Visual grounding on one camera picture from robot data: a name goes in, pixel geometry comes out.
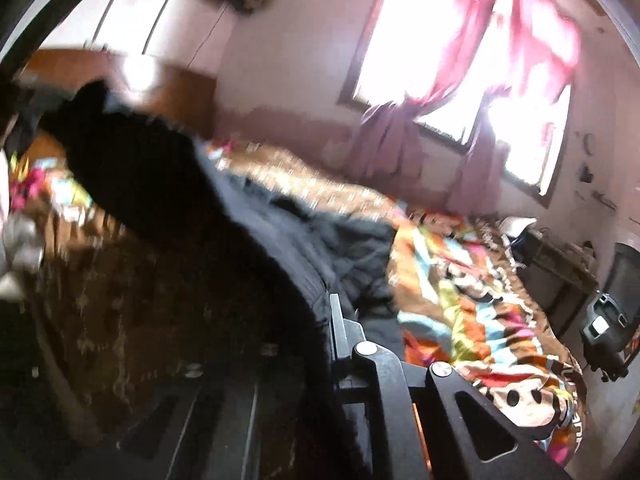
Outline pink curtain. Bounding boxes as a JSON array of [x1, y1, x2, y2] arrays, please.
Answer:
[[449, 0, 584, 207], [345, 0, 517, 184]]

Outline cluttered desk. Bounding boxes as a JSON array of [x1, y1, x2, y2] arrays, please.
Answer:
[[521, 226, 602, 332]]

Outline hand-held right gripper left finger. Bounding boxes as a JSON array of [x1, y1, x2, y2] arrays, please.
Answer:
[[100, 345, 301, 480]]

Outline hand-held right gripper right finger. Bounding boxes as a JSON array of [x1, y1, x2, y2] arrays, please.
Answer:
[[327, 293, 572, 480]]

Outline black clothes pile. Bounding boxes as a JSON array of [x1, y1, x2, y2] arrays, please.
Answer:
[[0, 74, 68, 153]]

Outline wooden headboard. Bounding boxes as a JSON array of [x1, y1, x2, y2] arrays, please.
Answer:
[[19, 47, 217, 147]]

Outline colourful printed blanket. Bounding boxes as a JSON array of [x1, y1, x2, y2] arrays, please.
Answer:
[[9, 125, 589, 467]]

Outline brown framed window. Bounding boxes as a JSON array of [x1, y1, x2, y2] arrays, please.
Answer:
[[339, 0, 574, 209]]

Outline black office chair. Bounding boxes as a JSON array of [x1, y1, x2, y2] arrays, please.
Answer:
[[579, 241, 640, 382]]

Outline white wall pipe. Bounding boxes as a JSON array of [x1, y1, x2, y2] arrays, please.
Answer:
[[142, 0, 187, 57], [92, 0, 147, 56]]

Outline white bag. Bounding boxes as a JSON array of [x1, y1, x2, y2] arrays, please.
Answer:
[[499, 216, 539, 242]]

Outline navy padded jacket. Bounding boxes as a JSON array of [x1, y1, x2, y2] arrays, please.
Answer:
[[39, 79, 407, 480]]

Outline pink fluffy cloth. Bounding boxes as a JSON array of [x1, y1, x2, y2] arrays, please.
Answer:
[[0, 152, 47, 302]]

